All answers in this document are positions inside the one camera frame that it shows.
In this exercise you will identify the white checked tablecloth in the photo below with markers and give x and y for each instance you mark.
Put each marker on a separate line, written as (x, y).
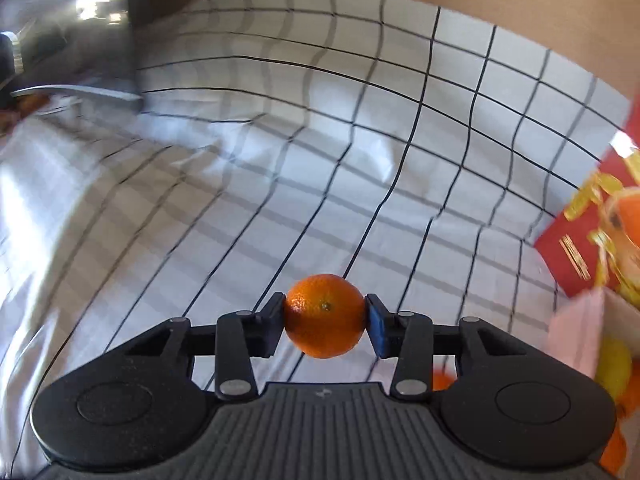
(300, 170)

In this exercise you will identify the green apple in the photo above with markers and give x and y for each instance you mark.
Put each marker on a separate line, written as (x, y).
(614, 367)

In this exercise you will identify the pink box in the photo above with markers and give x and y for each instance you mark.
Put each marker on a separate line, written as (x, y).
(575, 330)

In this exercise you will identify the large orange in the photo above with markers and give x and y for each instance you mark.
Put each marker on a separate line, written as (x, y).
(614, 452)

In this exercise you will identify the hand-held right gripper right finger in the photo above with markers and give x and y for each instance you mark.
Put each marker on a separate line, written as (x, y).
(376, 330)

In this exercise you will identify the red orange-print gift bag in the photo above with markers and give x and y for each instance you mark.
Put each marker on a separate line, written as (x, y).
(575, 255)

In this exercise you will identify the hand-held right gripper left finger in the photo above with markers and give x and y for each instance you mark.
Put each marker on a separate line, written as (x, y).
(272, 327)

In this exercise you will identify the small mandarin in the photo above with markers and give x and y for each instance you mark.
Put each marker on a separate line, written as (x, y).
(631, 387)
(442, 382)
(325, 317)

